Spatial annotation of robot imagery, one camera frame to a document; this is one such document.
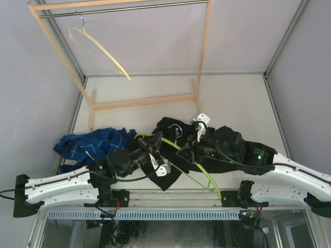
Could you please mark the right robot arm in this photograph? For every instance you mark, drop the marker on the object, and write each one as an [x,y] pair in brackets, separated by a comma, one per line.
[303,185]

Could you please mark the black shirt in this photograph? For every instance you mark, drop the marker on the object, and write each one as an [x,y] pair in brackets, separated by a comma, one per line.
[175,155]

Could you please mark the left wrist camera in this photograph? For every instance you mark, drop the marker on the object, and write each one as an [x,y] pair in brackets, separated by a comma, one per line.
[162,167]

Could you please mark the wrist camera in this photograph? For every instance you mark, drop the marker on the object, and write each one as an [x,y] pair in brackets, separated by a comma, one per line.
[200,122]
[162,167]

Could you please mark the wooden clothes rack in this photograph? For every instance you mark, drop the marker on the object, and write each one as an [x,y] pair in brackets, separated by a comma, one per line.
[161,44]

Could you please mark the blue plaid shirt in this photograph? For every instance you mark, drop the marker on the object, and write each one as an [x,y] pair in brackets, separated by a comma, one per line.
[88,148]

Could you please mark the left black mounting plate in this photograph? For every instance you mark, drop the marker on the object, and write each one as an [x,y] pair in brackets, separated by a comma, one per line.
[120,198]

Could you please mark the grey slotted cable duct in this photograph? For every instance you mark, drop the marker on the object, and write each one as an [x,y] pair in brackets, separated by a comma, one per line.
[150,215]

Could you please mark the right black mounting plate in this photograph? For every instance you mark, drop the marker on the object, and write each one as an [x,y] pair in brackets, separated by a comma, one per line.
[230,199]

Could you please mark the black mounting plate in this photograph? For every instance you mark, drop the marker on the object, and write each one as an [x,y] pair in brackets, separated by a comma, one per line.
[230,199]
[120,198]

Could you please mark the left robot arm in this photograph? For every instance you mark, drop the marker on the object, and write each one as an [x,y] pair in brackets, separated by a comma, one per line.
[90,184]

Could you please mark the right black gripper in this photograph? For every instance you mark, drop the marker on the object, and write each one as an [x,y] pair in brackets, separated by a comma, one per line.
[187,152]

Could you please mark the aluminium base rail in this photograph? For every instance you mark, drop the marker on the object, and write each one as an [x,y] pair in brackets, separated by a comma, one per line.
[175,199]

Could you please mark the cream hanger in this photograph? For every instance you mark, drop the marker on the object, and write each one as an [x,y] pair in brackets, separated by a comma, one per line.
[111,62]

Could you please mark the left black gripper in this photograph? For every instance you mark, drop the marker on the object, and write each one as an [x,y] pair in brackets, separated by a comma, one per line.
[152,140]

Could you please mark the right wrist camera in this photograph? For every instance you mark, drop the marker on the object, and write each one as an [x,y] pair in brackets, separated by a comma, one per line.
[200,122]

